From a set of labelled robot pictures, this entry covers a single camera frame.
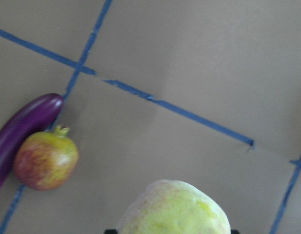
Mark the purple eggplant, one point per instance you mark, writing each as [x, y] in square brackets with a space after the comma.
[36, 116]

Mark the red yellow pomegranate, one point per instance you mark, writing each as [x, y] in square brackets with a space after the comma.
[46, 159]

